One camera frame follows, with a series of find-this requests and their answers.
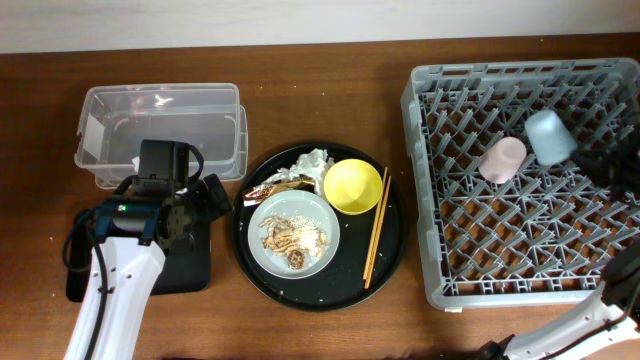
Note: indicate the clear plastic bin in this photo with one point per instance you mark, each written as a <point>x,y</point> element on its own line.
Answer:
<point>115,120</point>

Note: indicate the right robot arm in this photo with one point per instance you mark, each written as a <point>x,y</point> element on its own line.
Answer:
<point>610,314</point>

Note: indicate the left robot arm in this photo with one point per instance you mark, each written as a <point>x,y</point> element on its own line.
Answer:
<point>150,236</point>

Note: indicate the brown coffee sachet wrapper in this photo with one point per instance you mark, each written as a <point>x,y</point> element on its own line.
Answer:
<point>258,194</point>

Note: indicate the pink cup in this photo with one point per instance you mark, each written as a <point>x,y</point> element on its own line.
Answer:
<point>503,160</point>

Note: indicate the blue cup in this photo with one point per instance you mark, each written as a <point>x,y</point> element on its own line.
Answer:
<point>550,140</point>

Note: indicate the wooden chopstick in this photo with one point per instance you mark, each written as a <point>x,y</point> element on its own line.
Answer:
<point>379,230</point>
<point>374,229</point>

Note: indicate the grey plate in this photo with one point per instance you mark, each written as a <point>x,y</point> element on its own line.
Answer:
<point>288,204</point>

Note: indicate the black rectangular tray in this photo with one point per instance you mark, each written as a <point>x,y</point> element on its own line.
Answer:
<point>185,269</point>

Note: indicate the grey dishwasher rack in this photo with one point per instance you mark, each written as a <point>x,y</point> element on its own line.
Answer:
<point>543,236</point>

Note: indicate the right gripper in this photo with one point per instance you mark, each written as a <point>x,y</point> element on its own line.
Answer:
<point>605,166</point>

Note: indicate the yellow bowl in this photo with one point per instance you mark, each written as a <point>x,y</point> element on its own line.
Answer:
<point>353,186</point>

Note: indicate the round black serving tray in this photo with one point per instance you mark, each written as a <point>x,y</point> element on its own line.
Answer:
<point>340,284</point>

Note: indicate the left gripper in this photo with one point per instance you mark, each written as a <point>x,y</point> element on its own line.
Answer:
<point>210,209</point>

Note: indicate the food scraps on plate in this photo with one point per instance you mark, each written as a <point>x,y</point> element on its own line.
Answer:
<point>297,239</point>

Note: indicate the crumpled white napkin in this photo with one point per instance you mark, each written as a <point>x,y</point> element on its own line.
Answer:
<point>314,165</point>

